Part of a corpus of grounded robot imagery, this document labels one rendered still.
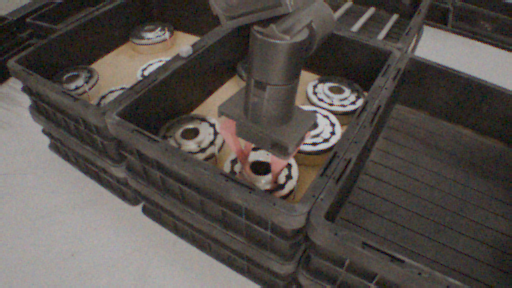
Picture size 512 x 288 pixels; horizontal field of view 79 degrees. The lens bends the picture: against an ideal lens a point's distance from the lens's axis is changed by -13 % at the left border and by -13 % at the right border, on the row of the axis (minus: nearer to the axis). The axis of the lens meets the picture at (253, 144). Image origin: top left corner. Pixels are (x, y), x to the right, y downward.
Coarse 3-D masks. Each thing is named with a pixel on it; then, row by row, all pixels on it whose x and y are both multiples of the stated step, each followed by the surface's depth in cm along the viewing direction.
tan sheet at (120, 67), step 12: (180, 36) 82; (192, 36) 82; (120, 48) 79; (180, 48) 78; (108, 60) 75; (120, 60) 75; (132, 60) 75; (144, 60) 74; (108, 72) 71; (120, 72) 71; (132, 72) 71; (108, 84) 68; (120, 84) 68; (132, 84) 68
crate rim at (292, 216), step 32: (224, 32) 62; (128, 96) 49; (128, 128) 44; (352, 128) 44; (160, 160) 43; (192, 160) 40; (224, 192) 39; (256, 192) 37; (320, 192) 37; (288, 224) 36
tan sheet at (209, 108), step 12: (228, 84) 68; (300, 84) 68; (216, 96) 65; (228, 96) 65; (300, 96) 65; (204, 108) 63; (216, 108) 63; (216, 120) 60; (228, 144) 56; (228, 156) 54; (300, 168) 53; (312, 168) 53; (300, 180) 51; (312, 180) 51; (300, 192) 49
